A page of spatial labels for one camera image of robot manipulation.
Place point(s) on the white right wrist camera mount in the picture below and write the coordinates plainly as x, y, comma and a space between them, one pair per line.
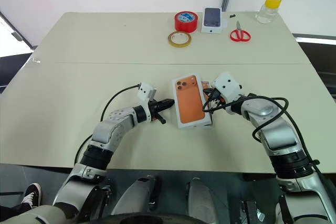
228, 85

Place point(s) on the clear tape scrap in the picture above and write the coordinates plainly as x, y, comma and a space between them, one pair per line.
35, 60

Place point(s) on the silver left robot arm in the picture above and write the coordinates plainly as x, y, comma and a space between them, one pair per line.
105, 134

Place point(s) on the phone box with purple print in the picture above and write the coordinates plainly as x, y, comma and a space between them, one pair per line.
211, 19

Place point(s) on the clear jar with yellow lid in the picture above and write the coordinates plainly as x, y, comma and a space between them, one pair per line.
267, 11

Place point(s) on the grey slanted frame bar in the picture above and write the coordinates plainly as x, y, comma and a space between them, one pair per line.
15, 33

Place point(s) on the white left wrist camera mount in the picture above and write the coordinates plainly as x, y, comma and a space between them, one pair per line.
146, 91

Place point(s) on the yellow clear tape roll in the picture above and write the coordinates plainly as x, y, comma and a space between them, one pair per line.
172, 41

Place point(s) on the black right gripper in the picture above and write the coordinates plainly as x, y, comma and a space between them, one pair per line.
216, 98

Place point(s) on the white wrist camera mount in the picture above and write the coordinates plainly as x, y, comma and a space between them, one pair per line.
146, 91
228, 85

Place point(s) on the white phone box base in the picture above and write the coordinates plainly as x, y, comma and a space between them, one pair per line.
207, 85

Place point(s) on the black and white sneaker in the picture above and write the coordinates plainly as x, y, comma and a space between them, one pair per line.
32, 195

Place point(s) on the white box lid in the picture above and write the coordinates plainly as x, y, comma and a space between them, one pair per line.
189, 103

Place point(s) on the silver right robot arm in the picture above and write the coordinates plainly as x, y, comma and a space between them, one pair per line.
278, 132

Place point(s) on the grey rounded shape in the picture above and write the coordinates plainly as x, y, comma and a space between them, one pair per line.
202, 203
134, 203

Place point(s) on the red tape roll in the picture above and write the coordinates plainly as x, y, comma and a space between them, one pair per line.
185, 23

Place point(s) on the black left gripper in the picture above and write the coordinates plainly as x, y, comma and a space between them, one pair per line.
153, 110

